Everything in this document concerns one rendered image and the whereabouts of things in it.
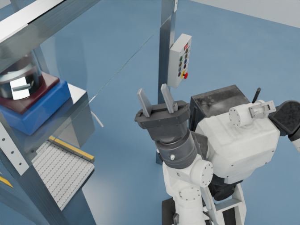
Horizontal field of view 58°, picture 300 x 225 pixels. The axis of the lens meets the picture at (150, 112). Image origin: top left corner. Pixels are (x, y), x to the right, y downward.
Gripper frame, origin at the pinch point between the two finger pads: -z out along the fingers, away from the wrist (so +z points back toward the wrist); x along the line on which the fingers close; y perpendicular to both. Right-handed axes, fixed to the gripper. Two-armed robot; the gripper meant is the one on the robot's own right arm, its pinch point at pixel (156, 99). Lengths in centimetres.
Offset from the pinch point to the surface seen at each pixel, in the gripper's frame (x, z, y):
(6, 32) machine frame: -24.3, -22.7, -0.2
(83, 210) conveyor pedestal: -88, 92, -32
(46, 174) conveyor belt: -73, 43, -19
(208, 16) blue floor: -28, 114, -356
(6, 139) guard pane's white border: -34.1, -3.3, 9.5
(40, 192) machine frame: -45, 22, 6
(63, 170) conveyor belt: -67, 45, -23
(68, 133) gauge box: -48, 21, -20
